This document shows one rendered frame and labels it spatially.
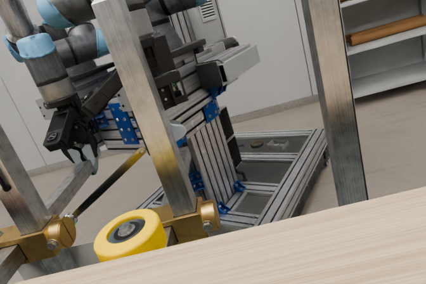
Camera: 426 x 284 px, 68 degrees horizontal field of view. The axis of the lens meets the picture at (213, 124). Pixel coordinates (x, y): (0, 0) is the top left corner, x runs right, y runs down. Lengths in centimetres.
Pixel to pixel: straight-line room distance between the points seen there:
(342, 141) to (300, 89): 280
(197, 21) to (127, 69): 104
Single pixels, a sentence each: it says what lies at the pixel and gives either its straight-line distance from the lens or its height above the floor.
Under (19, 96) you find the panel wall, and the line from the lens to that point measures 384.
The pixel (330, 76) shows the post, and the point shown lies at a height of 99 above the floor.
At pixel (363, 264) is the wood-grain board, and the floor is 90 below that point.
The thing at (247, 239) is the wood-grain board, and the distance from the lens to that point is 33.
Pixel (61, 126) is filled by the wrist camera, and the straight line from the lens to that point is 79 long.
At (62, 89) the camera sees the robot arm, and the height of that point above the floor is 105.
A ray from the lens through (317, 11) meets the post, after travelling 44.
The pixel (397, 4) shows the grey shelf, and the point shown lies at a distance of 346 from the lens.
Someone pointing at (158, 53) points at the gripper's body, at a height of 108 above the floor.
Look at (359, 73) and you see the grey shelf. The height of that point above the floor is 18.
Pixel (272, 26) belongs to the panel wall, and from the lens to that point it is 313.
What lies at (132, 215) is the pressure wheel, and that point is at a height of 91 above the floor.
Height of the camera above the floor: 111
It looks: 19 degrees down
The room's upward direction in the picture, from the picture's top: 17 degrees counter-clockwise
